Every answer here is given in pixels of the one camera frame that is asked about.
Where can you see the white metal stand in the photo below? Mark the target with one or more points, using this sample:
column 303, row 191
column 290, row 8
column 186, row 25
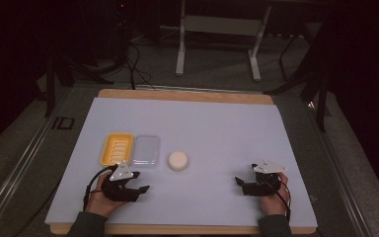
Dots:
column 222, row 26

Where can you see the person's right hand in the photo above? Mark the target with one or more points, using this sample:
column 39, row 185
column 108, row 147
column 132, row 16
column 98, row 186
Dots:
column 274, row 204

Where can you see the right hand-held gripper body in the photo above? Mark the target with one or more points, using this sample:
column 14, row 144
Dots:
column 265, row 184

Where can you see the wooden table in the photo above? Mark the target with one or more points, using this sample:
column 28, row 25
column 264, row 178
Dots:
column 184, row 96

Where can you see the white table mat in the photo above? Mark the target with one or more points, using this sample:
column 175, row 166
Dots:
column 210, row 131

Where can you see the round white soap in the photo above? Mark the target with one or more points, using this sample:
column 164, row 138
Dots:
column 178, row 160

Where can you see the yellow soap dish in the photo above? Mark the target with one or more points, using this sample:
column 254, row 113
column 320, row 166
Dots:
column 116, row 149

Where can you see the clear plastic lid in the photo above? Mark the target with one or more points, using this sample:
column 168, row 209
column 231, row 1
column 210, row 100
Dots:
column 146, row 151

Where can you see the person's left hand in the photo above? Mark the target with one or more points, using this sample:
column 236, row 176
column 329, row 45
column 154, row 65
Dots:
column 100, row 202

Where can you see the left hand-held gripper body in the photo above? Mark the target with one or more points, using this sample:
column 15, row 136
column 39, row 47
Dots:
column 116, row 191

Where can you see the black tripod stand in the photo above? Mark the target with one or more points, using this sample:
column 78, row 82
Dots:
column 62, row 65

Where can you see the black metal stand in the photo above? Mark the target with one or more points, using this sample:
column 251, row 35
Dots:
column 312, row 79

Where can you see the metal floor rail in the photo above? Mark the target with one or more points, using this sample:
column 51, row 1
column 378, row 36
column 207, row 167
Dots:
column 13, row 174
column 342, row 177

